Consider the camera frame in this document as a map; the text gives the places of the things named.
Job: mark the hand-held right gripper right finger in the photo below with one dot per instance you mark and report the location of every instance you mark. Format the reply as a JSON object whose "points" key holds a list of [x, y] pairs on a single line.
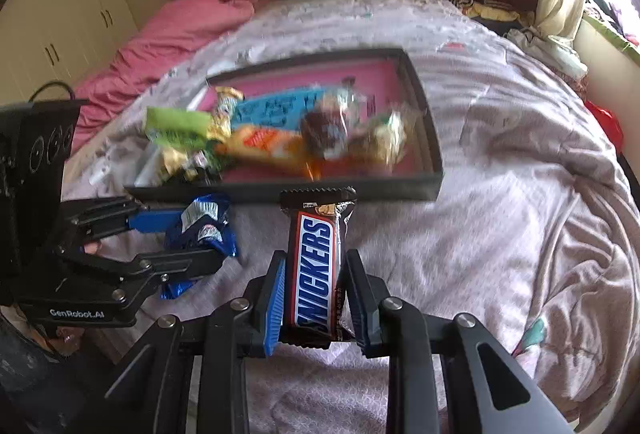
{"points": [[362, 309]]}

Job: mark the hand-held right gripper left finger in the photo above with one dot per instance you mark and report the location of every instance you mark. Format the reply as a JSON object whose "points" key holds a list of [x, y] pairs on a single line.
{"points": [[274, 309]]}

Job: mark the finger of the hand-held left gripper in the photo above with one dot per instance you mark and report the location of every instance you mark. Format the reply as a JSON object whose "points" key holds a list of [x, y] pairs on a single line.
{"points": [[175, 264], [155, 220]]}

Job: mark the blue cookie packet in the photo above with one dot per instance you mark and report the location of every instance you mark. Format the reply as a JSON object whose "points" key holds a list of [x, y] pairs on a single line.
{"points": [[205, 224]]}

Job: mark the brown chocolate bar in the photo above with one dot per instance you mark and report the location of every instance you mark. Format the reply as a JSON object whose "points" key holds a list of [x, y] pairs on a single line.
{"points": [[312, 264]]}

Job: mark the green and black nut packet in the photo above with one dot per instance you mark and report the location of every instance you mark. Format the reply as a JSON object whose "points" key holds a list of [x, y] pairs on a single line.
{"points": [[205, 164]]}

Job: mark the lime green snack packet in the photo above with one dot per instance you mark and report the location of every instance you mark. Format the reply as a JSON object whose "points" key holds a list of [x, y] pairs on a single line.
{"points": [[175, 126]]}

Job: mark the pink tray with blue label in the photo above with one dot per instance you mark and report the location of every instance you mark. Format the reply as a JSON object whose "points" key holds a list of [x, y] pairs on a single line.
{"points": [[350, 191]]}

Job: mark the orange snack packet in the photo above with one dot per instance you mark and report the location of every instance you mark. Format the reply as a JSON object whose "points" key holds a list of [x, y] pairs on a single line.
{"points": [[260, 144]]}

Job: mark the long yellow snack packet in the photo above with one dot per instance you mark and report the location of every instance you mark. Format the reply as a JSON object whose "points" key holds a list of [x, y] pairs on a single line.
{"points": [[225, 109]]}

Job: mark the clear packet with pale pastry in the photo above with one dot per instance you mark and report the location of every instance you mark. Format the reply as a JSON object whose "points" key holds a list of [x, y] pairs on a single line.
{"points": [[385, 139]]}

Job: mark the clear packet with brown pastry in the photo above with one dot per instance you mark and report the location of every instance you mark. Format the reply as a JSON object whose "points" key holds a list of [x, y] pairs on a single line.
{"points": [[322, 131]]}

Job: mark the person's left forearm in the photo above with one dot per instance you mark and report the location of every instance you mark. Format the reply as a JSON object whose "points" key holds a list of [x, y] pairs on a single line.
{"points": [[45, 384]]}

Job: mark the grey-pink printed blanket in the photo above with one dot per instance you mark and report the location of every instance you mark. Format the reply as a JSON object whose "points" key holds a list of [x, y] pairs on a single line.
{"points": [[500, 214]]}

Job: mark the cream wardrobe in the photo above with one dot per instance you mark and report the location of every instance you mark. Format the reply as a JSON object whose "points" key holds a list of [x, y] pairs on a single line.
{"points": [[60, 14]]}

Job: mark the pink quilt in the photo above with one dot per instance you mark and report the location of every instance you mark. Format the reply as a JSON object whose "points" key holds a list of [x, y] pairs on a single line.
{"points": [[175, 29]]}

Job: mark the red cloth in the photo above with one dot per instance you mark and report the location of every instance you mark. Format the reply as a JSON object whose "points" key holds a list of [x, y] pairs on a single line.
{"points": [[605, 124]]}

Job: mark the white crumpled clothes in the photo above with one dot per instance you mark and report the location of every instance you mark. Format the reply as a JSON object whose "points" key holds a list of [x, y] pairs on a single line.
{"points": [[550, 51]]}

